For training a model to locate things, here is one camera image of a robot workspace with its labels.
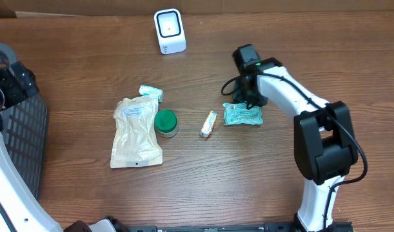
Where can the white barcode scanner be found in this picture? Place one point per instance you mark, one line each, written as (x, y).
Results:
(170, 31)

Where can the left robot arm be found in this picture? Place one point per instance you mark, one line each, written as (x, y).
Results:
(19, 210)

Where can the grey plastic mesh basket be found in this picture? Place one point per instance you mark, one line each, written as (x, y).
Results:
(24, 129)

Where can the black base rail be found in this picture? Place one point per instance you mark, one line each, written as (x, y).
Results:
(235, 228)

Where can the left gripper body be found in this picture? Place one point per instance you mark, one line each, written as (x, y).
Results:
(13, 91)

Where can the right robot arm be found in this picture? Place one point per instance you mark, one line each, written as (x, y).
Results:
(324, 143)

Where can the orange white small box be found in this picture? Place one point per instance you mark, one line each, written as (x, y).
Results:
(208, 125)

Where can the green wet wipes pack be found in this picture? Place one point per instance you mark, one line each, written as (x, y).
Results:
(235, 114)

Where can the clear bag beige contents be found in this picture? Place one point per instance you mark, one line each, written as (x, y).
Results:
(135, 143)

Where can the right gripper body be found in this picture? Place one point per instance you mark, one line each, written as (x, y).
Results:
(248, 95)

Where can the teal white tissue pack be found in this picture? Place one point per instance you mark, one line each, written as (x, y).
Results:
(153, 91)

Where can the green lid jar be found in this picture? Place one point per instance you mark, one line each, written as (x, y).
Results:
(166, 123)

